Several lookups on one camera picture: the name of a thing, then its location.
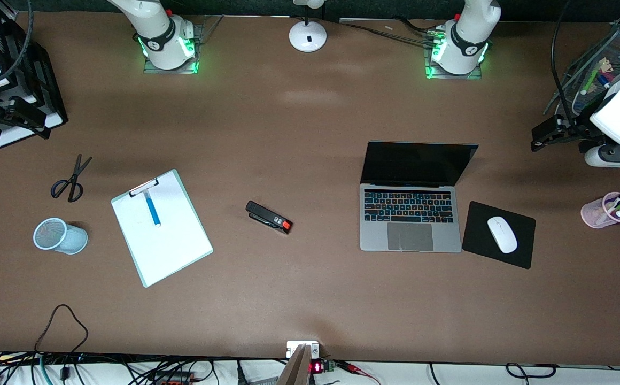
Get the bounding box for blue marker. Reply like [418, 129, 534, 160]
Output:
[143, 191, 161, 228]

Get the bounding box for silver laptop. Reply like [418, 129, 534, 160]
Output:
[359, 141, 479, 253]

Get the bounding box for green marker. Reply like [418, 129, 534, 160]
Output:
[582, 67, 602, 96]

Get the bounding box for white printer paper stack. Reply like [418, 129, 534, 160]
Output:
[0, 112, 66, 148]

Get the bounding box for black stacked letter tray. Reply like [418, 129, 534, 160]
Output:
[0, 10, 69, 149]

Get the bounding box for pink translucent pen cup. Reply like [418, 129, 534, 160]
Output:
[580, 191, 620, 229]

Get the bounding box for white computer mouse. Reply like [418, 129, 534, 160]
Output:
[487, 216, 518, 254]

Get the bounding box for black mouse pad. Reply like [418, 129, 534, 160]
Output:
[462, 201, 537, 270]

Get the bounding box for blue mesh pen cup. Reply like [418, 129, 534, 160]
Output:
[33, 218, 89, 255]

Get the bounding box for mint green clipboard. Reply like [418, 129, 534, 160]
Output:
[111, 169, 214, 288]

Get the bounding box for blank white paper sheet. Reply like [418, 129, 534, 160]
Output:
[112, 172, 212, 286]

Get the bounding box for white desk lamp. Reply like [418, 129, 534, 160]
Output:
[289, 0, 328, 53]

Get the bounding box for black stapler orange tip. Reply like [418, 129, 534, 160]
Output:
[245, 201, 293, 235]

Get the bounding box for orange black connector strip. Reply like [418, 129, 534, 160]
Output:
[152, 373, 194, 385]

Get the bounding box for white power box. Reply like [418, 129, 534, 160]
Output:
[286, 341, 320, 359]

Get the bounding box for black blue-handled scissors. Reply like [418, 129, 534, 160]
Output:
[50, 154, 93, 203]

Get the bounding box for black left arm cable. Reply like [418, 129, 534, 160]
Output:
[551, 0, 578, 118]

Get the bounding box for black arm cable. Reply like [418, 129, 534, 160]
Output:
[0, 0, 34, 83]
[551, 0, 578, 118]

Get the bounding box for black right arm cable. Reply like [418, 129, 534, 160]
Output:
[0, 0, 34, 83]

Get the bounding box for black wire mesh tray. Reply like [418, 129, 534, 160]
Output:
[544, 20, 620, 116]

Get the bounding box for metal base plate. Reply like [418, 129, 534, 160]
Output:
[142, 21, 204, 75]
[425, 32, 483, 81]

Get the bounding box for black table cable bundle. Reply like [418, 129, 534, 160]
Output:
[342, 18, 447, 48]

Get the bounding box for thin black cable loop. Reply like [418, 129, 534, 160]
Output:
[34, 304, 89, 356]

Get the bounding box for black looped cable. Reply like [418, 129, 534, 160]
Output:
[505, 363, 557, 378]

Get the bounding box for tangled black cable bundle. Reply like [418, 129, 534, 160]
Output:
[0, 350, 289, 385]

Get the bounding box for red wire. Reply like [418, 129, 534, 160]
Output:
[337, 361, 381, 385]

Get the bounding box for brown wooden post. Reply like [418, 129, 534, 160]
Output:
[277, 344, 312, 385]

